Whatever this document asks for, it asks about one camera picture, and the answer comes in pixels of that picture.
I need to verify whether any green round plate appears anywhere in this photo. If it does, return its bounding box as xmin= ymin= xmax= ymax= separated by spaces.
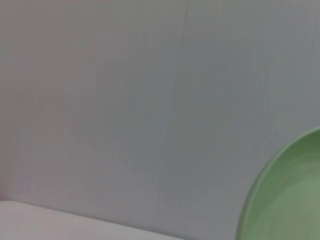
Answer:
xmin=234 ymin=126 xmax=320 ymax=240

